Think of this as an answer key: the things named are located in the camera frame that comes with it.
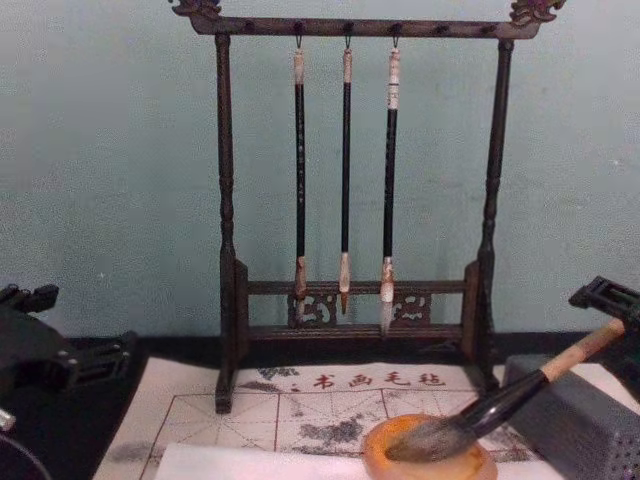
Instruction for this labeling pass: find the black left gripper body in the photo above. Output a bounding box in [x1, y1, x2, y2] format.
[0, 298, 82, 397]

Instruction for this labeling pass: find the large brush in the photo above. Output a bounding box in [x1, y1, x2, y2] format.
[387, 318, 628, 463]

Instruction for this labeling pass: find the black table cloth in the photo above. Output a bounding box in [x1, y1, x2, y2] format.
[0, 329, 640, 480]

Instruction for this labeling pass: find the white felt mat with grid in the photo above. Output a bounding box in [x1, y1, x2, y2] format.
[92, 355, 640, 480]

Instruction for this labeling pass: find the grey rectangular block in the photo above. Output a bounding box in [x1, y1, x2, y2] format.
[501, 353, 640, 480]

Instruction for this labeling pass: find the white paper sheet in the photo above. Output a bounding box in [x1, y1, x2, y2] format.
[151, 441, 567, 480]

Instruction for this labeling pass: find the dark carved wooden brush rack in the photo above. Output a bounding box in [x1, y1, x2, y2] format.
[168, 0, 570, 416]

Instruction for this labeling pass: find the black brush, white tip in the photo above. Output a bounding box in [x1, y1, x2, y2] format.
[378, 34, 404, 338]

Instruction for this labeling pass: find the black brush, brown tip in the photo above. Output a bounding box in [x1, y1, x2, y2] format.
[291, 34, 310, 324]

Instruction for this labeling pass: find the round orange ink dish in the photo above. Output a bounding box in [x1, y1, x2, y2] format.
[361, 413, 499, 480]

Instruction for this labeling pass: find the thin black brush, amber tip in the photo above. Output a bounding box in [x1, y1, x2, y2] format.
[338, 34, 355, 316]

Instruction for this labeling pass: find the thin dark cable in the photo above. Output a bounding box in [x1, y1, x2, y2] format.
[0, 431, 52, 480]

